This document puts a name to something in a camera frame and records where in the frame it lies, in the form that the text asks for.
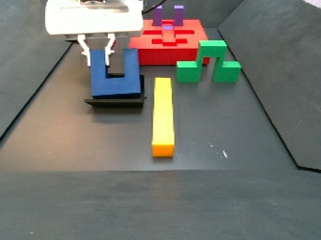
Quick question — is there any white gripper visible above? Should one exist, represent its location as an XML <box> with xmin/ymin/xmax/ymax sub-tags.
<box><xmin>45</xmin><ymin>0</ymin><xmax>143</xmax><ymax>67</ymax></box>

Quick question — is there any blue U-shaped block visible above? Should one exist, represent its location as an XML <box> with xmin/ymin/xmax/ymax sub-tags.
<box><xmin>89</xmin><ymin>49</ymin><xmax>140</xmax><ymax>98</ymax></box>

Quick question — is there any black angled fixture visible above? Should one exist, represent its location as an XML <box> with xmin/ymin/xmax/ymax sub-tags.
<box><xmin>84</xmin><ymin>75</ymin><xmax>145</xmax><ymax>109</ymax></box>

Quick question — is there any purple U-shaped block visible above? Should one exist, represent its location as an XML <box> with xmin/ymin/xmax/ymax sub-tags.
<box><xmin>151</xmin><ymin>5</ymin><xmax>184</xmax><ymax>30</ymax></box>

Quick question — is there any red base block with recesses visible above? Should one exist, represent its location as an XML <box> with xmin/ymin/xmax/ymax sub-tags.
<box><xmin>129</xmin><ymin>20</ymin><xmax>208</xmax><ymax>66</ymax></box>

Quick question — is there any yellow long bar block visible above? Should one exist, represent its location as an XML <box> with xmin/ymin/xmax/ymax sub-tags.
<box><xmin>151</xmin><ymin>78</ymin><xmax>173</xmax><ymax>158</ymax></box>

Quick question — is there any green arch-shaped block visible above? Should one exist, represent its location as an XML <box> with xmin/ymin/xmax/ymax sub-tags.
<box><xmin>175</xmin><ymin>40</ymin><xmax>242</xmax><ymax>83</ymax></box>

